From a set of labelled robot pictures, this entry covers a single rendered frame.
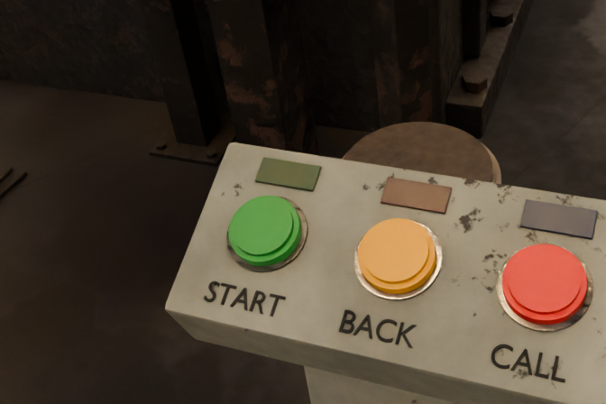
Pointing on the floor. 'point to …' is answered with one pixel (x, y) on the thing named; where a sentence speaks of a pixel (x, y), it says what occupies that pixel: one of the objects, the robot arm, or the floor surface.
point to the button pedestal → (377, 212)
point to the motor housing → (266, 35)
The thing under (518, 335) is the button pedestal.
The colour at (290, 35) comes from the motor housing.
